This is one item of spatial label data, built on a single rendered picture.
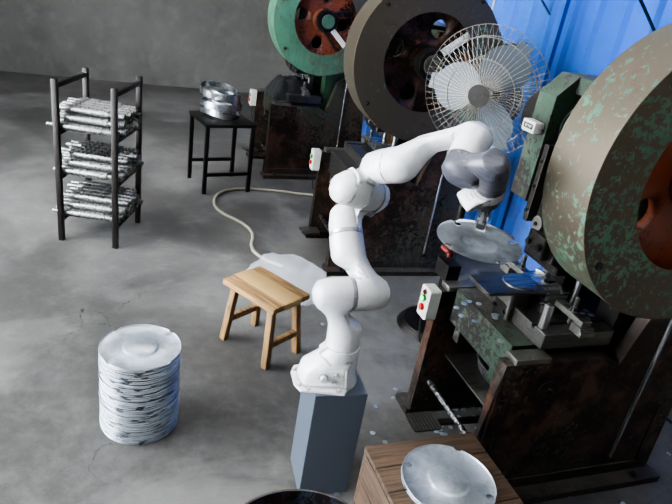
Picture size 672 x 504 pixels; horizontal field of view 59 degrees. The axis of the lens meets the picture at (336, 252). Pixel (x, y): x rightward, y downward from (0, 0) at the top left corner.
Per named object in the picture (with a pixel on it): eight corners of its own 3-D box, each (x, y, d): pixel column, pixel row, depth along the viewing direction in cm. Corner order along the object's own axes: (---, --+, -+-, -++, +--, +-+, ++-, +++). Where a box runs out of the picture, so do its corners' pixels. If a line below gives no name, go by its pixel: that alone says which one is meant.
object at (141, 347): (133, 382, 202) (133, 381, 202) (81, 346, 216) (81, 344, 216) (197, 349, 225) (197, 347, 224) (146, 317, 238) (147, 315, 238)
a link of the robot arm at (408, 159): (374, 169, 177) (459, 168, 154) (400, 120, 182) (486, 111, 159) (394, 191, 184) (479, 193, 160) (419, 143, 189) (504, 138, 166)
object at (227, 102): (202, 194, 455) (208, 90, 421) (184, 174, 489) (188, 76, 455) (250, 192, 475) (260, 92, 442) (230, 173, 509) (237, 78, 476)
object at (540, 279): (545, 303, 215) (549, 292, 213) (521, 282, 227) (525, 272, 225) (565, 302, 218) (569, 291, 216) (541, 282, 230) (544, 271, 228)
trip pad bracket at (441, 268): (438, 306, 245) (449, 264, 237) (428, 294, 253) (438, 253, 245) (451, 306, 247) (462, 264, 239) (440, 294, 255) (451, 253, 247)
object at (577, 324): (579, 338, 202) (589, 312, 197) (549, 311, 216) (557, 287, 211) (593, 337, 204) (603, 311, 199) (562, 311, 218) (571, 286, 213)
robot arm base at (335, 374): (296, 397, 191) (302, 362, 185) (287, 362, 207) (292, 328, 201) (362, 395, 197) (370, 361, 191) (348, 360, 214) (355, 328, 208)
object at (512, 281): (479, 325, 210) (489, 292, 204) (460, 304, 222) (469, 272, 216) (537, 322, 219) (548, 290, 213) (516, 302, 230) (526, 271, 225)
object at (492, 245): (466, 264, 220) (466, 262, 220) (537, 264, 198) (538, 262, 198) (420, 223, 203) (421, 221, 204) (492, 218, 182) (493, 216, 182)
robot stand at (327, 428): (298, 496, 212) (315, 396, 193) (290, 458, 228) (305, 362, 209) (346, 492, 217) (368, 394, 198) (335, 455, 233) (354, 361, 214)
